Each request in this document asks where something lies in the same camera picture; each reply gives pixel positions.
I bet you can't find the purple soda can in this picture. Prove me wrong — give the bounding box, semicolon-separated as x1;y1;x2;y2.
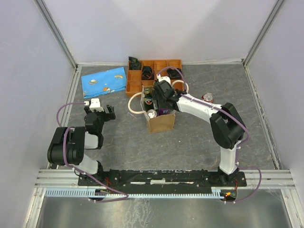
158;108;170;116
147;109;158;119

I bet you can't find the brown canvas bag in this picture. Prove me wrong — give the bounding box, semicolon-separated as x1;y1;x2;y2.
127;82;176;133

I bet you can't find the red soda can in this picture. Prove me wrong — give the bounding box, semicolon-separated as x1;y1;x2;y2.
201;93;214;103

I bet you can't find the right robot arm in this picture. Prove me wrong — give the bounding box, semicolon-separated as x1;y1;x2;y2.
153;80;247;186

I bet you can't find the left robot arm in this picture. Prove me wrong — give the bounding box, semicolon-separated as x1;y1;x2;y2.
47;105;116;185

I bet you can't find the green glass bottle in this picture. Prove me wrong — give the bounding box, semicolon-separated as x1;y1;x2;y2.
144;88;154;111

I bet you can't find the black rolled band right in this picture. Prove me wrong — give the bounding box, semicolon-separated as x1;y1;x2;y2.
167;68;182;80

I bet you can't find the black rolled band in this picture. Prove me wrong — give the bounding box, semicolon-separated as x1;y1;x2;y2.
167;68;182;80
142;66;154;80

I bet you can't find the blue patterned cloth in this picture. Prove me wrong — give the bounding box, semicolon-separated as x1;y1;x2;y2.
81;67;127;99

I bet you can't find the black rolled band left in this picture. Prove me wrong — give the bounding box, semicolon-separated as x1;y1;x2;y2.
142;66;154;80

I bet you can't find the orange compartment tray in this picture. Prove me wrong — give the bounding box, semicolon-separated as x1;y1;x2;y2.
125;59;182;97

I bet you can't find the dark patterned rolled fabric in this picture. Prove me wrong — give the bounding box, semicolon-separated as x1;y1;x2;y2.
128;57;142;70

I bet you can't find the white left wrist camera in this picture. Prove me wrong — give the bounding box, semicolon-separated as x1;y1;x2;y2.
89;98;104;112

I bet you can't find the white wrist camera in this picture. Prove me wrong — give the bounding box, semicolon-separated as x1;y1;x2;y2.
89;98;104;112
156;74;171;84

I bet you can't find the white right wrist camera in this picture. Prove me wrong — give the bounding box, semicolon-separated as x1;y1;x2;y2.
156;74;171;84

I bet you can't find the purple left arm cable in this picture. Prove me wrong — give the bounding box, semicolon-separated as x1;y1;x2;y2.
56;101;130;203

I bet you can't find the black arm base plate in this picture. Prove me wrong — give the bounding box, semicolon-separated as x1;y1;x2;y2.
78;170;247;195

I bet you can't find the light blue cable duct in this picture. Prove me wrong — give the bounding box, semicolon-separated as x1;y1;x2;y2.
45;188;224;199

